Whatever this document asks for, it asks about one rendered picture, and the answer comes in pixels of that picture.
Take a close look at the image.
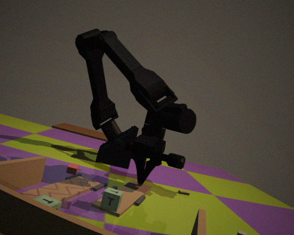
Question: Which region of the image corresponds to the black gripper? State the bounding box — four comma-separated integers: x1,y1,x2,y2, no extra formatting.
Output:
111,124,185,184

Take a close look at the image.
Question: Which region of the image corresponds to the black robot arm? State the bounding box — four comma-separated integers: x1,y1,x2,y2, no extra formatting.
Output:
75,29,196,159

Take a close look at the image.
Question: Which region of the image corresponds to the red cube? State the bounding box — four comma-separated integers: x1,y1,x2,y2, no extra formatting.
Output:
66,163,79,175

